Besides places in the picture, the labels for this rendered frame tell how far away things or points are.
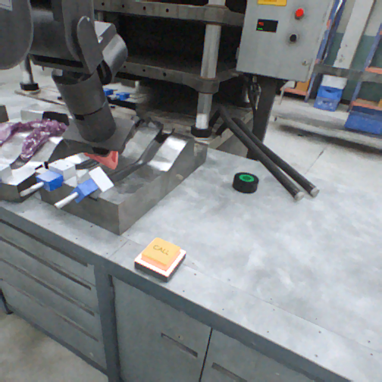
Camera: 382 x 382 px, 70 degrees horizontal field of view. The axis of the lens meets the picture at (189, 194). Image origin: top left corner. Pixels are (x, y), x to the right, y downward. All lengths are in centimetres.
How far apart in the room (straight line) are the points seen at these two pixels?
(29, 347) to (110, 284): 76
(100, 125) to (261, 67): 95
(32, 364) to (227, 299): 105
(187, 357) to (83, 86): 70
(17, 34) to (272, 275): 57
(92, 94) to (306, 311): 52
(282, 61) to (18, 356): 162
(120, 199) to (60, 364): 94
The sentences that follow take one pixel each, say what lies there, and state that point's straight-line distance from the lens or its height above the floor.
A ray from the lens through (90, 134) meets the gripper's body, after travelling 45.
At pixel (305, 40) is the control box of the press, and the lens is 126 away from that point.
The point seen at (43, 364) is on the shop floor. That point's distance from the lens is 145.
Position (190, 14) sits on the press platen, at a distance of 132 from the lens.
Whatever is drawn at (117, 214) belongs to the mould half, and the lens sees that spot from 64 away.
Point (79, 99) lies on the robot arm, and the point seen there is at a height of 114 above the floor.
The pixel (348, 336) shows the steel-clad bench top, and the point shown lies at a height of 80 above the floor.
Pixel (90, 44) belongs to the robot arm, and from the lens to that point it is 38.
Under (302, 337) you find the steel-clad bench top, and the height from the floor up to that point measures 80.
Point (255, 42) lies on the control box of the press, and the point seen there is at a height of 119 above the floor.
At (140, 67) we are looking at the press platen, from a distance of 148.
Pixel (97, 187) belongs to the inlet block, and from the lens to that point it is 65.
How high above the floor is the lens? 124
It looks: 32 degrees down
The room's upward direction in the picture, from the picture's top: 6 degrees clockwise
